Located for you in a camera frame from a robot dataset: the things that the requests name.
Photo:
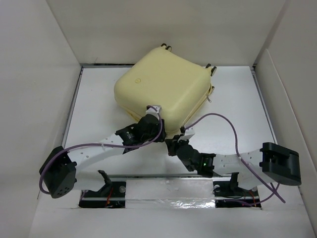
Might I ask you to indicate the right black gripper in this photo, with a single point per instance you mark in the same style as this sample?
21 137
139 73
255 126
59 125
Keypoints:
172 144

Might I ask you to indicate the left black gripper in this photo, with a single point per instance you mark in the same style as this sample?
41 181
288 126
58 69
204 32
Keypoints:
157 128

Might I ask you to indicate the yellow hard-shell suitcase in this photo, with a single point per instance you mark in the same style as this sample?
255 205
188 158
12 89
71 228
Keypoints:
162 78

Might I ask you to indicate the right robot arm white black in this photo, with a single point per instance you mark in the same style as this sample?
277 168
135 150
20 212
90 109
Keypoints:
271 163

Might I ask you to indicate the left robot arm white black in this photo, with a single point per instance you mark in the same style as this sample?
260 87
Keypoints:
58 172

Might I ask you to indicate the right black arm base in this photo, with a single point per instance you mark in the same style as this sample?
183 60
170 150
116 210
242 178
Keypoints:
228 195

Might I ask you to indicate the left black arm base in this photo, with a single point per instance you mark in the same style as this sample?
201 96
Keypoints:
111 195

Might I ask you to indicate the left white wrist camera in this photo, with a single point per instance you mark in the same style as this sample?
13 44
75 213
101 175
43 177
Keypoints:
153 110

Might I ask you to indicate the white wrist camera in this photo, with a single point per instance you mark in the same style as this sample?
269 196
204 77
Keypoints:
153 110
186 133

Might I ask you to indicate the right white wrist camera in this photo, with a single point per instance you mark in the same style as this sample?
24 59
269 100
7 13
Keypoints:
186 133

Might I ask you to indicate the silver aluminium rail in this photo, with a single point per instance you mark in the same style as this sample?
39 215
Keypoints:
151 176

